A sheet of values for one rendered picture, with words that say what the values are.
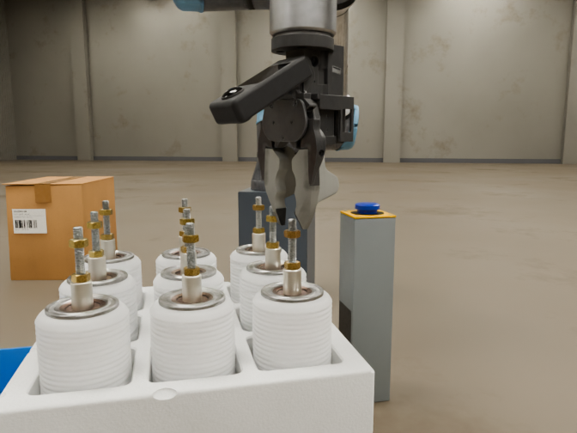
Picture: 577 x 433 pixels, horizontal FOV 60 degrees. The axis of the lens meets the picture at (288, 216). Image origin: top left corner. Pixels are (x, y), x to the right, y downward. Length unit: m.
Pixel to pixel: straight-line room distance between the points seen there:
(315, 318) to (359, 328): 0.26
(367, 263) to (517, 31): 9.33
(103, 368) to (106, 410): 0.05
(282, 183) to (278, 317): 0.16
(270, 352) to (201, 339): 0.08
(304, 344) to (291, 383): 0.05
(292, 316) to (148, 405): 0.17
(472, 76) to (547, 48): 1.28
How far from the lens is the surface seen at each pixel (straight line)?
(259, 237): 0.82
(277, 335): 0.58
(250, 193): 1.28
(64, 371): 0.58
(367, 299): 0.82
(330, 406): 0.59
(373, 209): 0.81
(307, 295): 0.59
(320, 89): 0.60
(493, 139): 9.79
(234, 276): 0.82
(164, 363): 0.58
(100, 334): 0.57
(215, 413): 0.57
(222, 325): 0.57
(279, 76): 0.54
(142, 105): 10.63
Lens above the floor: 0.43
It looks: 9 degrees down
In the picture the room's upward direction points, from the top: straight up
